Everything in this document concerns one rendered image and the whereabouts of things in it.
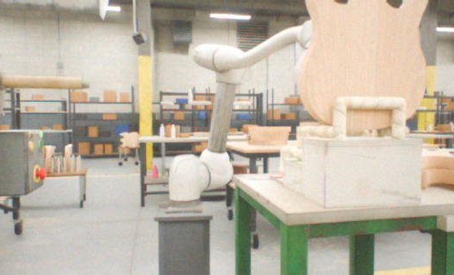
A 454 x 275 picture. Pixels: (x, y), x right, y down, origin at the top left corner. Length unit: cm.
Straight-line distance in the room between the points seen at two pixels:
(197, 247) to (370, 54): 116
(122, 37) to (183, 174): 1082
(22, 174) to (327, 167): 90
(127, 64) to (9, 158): 1100
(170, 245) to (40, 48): 1134
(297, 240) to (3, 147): 90
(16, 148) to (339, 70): 97
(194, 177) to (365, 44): 103
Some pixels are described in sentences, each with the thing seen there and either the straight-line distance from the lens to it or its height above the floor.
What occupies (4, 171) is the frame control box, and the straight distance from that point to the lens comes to 124.
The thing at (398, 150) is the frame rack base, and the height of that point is 107.
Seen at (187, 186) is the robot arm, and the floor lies 83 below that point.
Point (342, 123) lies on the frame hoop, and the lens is 90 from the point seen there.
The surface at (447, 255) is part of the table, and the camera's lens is 116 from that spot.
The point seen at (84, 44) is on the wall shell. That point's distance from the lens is 1240.
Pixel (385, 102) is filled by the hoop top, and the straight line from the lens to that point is 96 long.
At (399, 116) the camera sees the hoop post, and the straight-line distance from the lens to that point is 99.
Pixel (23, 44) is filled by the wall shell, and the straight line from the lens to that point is 1283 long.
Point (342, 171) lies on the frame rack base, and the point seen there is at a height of 102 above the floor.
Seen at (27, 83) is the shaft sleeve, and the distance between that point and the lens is 99.
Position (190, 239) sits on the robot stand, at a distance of 168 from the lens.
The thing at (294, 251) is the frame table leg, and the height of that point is 83.
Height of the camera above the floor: 115
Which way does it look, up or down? 3 degrees down
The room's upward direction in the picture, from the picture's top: straight up
